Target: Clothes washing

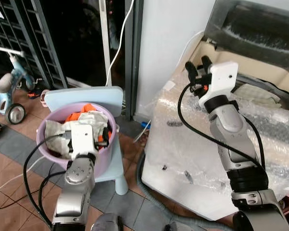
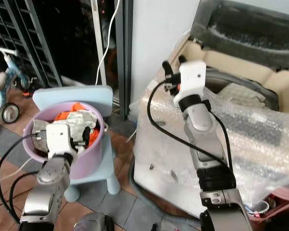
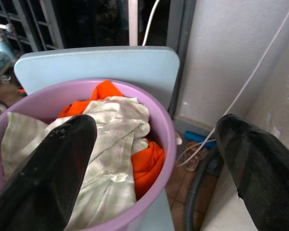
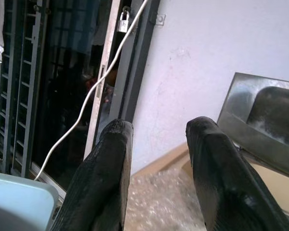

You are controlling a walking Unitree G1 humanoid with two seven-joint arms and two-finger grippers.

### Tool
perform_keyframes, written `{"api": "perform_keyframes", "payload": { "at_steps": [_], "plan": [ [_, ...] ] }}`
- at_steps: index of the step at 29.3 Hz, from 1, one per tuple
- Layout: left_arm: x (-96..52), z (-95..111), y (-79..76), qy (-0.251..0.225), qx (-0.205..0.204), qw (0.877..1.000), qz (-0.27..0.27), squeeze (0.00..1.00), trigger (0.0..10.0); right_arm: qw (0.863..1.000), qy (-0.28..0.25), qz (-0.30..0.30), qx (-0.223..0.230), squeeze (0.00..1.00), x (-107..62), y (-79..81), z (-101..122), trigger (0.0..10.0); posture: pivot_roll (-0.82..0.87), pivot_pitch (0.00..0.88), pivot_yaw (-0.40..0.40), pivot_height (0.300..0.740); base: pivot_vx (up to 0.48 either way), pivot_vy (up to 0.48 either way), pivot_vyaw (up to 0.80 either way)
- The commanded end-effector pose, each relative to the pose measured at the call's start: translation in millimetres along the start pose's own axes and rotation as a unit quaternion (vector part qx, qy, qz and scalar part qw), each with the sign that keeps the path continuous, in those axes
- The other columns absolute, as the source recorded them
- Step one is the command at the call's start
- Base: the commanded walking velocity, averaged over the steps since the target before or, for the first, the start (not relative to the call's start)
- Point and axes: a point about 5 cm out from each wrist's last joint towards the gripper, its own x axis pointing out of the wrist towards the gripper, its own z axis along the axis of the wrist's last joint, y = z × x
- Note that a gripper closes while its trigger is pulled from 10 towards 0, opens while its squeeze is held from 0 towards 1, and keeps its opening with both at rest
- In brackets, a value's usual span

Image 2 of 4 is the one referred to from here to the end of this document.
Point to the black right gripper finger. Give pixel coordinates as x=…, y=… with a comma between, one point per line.
x=167, y=68
x=182, y=59

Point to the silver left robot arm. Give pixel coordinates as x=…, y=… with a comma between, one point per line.
x=41, y=192

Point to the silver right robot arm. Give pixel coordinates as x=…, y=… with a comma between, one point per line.
x=200, y=125

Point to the grey washing machine lid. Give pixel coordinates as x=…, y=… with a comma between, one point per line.
x=245, y=33

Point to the white top-load washing machine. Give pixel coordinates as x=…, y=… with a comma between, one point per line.
x=279, y=84

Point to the white crumpled garment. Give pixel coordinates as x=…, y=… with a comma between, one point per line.
x=84, y=120

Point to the lilac plastic wash basin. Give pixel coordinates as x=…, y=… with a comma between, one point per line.
x=96, y=154

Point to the orange garment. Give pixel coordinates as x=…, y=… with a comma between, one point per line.
x=74, y=109

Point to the light blue plastic stool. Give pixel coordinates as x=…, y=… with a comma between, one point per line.
x=106, y=96

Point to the pale grey garment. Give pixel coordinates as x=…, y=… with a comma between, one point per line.
x=241, y=92

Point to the small red toy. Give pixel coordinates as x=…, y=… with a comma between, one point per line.
x=28, y=86

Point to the grey left robot leg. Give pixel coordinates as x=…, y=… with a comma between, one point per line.
x=94, y=222

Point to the light blue child tricycle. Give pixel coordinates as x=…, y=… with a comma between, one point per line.
x=2, y=94

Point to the clear bubble wrap sheet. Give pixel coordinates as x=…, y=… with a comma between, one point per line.
x=260, y=144

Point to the dark metal window grille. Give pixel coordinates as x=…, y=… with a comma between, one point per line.
x=19, y=29

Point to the white cup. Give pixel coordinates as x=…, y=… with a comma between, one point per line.
x=260, y=207

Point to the pink plastic tub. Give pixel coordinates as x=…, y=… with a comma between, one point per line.
x=284, y=202

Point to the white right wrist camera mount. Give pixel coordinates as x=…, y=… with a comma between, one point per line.
x=192, y=77

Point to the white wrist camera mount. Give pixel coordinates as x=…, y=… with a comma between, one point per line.
x=192, y=77
x=59, y=137

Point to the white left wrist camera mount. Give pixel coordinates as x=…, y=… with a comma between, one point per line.
x=59, y=137

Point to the dark door frame post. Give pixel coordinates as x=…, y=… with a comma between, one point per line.
x=124, y=57

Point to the silver door frame post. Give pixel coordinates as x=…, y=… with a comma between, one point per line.
x=99, y=43

